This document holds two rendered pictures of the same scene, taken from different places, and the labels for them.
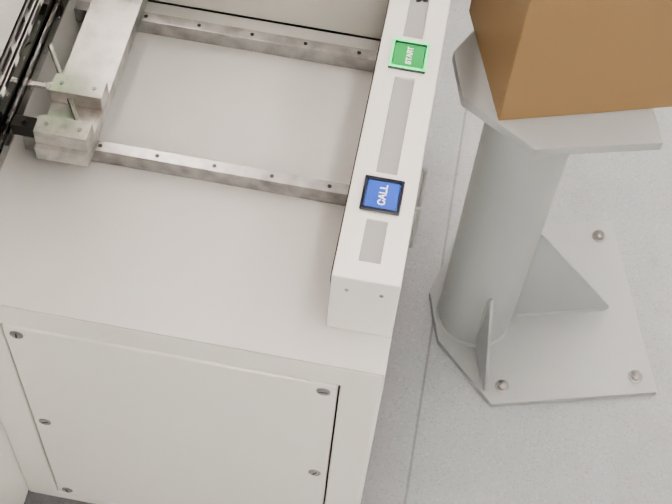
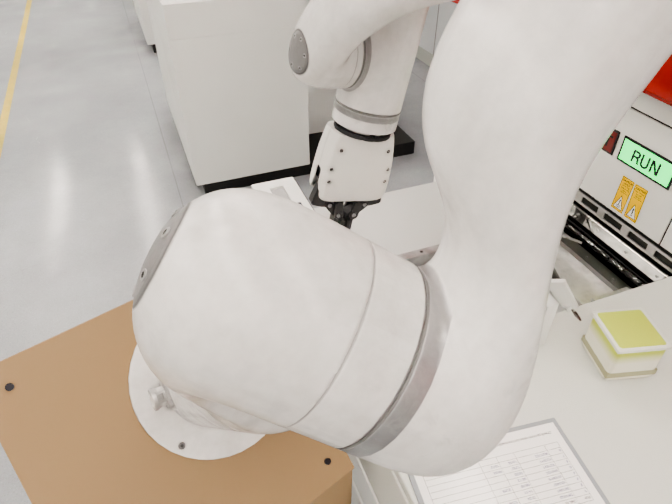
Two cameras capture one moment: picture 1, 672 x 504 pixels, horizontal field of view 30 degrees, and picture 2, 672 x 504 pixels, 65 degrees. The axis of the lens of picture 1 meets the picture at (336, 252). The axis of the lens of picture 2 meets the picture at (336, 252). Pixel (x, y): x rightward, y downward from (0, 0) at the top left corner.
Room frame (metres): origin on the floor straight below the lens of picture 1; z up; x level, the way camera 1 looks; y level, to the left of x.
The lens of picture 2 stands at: (1.82, -0.36, 1.57)
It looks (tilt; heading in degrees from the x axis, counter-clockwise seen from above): 39 degrees down; 154
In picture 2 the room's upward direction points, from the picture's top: straight up
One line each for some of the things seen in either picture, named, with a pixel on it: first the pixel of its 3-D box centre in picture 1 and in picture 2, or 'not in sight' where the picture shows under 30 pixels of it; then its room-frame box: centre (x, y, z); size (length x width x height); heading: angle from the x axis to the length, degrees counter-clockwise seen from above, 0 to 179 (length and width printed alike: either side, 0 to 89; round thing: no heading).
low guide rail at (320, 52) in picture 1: (225, 36); not in sight; (1.38, 0.22, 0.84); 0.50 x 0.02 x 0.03; 85
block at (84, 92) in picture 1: (79, 91); not in sight; (1.19, 0.41, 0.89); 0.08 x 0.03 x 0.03; 85
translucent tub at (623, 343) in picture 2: not in sight; (622, 344); (1.55, 0.22, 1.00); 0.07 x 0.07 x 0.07; 70
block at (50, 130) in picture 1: (63, 132); not in sight; (1.11, 0.42, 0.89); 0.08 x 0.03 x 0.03; 85
